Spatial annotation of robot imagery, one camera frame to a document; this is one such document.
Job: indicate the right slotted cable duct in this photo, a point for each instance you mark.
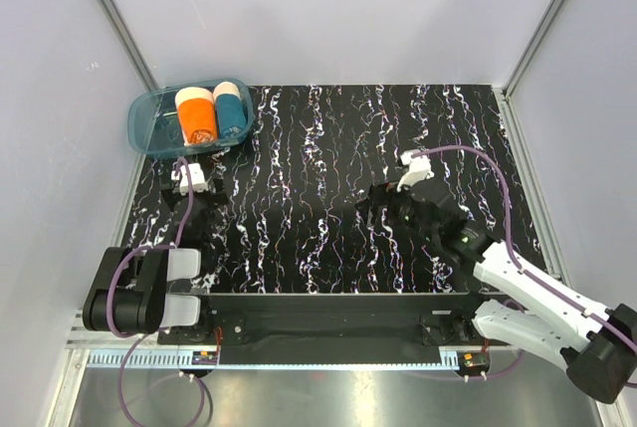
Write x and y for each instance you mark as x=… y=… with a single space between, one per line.
x=449 y=358

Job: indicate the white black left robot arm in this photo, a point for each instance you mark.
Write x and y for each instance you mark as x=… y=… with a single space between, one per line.
x=129 y=294

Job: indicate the left controller board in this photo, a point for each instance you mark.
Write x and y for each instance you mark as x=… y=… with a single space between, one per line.
x=205 y=357

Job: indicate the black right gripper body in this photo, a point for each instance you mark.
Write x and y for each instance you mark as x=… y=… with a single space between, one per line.
x=404 y=210

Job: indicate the left rear aluminium post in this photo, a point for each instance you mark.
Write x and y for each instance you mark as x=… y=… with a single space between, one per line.
x=128 y=44

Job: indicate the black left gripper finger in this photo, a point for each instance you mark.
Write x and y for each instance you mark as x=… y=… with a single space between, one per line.
x=218 y=192
x=169 y=196

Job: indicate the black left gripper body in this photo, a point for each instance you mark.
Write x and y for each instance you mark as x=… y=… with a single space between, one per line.
x=207 y=201

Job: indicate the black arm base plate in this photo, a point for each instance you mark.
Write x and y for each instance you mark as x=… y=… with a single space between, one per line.
x=413 y=304

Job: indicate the right rear aluminium post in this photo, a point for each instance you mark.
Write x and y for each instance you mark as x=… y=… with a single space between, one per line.
x=543 y=28

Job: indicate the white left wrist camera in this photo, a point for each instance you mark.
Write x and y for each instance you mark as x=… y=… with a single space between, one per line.
x=188 y=178

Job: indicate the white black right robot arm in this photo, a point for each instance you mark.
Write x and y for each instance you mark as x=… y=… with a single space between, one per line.
x=593 y=344

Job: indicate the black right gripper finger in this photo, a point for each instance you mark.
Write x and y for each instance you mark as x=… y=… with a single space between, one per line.
x=383 y=190
x=370 y=208

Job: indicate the right controller board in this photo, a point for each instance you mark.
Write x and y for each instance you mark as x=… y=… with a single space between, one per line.
x=474 y=362

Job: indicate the aluminium front frame rail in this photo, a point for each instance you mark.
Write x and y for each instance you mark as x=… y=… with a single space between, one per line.
x=74 y=335

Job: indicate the teal beige cartoon towel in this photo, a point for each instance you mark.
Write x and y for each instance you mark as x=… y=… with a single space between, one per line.
x=231 y=119

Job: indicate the teal transparent plastic basin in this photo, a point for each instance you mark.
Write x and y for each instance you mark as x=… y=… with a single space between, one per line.
x=153 y=127

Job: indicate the aluminium post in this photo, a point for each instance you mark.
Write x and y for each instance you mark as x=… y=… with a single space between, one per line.
x=543 y=28
x=128 y=44

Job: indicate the slotted cable duct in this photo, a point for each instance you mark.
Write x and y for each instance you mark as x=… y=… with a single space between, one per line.
x=144 y=358
x=449 y=358

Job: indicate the left slotted cable duct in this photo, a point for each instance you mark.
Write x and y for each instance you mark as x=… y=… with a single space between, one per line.
x=144 y=358

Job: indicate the orange cartoon towel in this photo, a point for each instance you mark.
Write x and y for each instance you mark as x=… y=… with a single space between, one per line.
x=196 y=115

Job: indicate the controller board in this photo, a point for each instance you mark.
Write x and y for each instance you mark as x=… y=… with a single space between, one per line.
x=474 y=362
x=205 y=357

